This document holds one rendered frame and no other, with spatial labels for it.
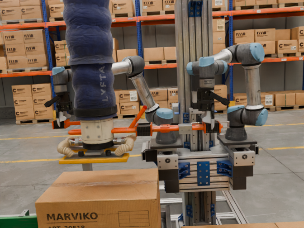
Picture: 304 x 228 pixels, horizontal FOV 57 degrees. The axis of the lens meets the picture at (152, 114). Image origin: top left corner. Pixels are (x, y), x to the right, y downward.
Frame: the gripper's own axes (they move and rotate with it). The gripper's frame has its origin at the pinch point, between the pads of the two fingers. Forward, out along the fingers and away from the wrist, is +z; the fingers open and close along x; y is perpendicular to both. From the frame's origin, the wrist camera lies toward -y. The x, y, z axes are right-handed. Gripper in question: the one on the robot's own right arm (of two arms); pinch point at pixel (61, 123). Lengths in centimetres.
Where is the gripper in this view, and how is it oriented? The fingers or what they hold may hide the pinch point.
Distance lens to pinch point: 185.5
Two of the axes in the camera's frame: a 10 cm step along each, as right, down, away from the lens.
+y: 10.0, -0.5, -0.5
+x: 0.4, -1.7, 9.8
